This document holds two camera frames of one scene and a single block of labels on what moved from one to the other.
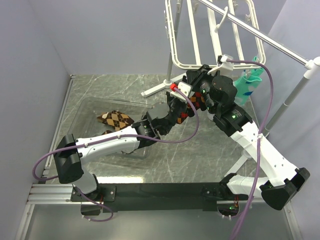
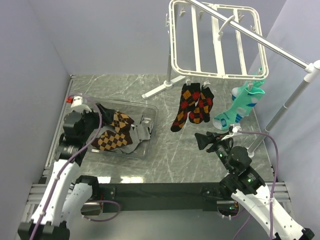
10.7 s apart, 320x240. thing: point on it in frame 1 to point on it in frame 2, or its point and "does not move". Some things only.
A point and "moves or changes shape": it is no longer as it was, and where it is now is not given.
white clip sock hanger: [241, 65] moves or changes shape
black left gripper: [169, 98] to [107, 114]
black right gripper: [195, 77] to [202, 140]
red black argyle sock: [197, 99] to [202, 110]
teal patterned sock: [243, 84] moves or changes shape
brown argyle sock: [116, 119] does not move
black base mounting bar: [152, 197] does not move
